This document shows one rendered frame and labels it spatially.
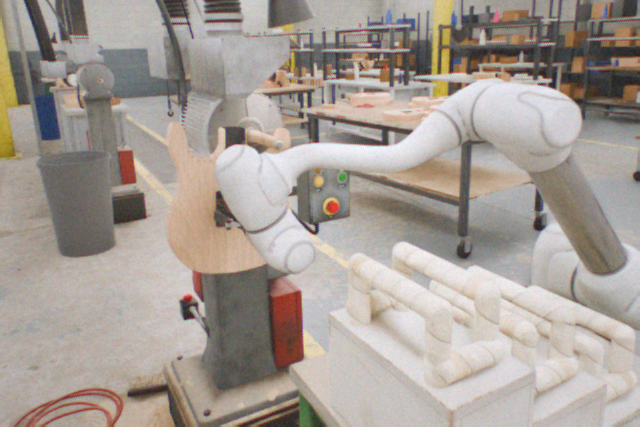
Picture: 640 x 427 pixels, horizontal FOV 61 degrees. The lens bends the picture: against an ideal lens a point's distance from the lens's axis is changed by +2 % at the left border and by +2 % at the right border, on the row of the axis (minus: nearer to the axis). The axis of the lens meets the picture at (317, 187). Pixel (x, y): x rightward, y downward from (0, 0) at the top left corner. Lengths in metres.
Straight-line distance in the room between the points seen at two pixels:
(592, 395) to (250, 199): 0.65
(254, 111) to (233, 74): 0.35
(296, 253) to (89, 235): 3.35
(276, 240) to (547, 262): 0.87
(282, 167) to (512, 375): 0.58
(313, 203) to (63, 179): 2.72
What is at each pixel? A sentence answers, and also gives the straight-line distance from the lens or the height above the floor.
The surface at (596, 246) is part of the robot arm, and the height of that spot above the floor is 1.03.
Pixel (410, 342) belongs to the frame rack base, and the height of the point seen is 1.10.
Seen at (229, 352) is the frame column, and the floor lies 0.44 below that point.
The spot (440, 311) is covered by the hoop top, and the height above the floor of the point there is 1.20.
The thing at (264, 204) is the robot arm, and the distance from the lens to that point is 1.07.
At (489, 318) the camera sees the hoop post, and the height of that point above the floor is 1.17.
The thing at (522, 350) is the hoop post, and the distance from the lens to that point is 0.82.
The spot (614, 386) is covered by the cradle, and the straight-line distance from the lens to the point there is 1.02.
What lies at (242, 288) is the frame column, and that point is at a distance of 1.95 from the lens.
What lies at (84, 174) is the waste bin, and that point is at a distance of 4.19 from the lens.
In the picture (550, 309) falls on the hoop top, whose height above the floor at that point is 1.13.
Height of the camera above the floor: 1.52
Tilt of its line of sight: 16 degrees down
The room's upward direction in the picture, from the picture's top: 2 degrees counter-clockwise
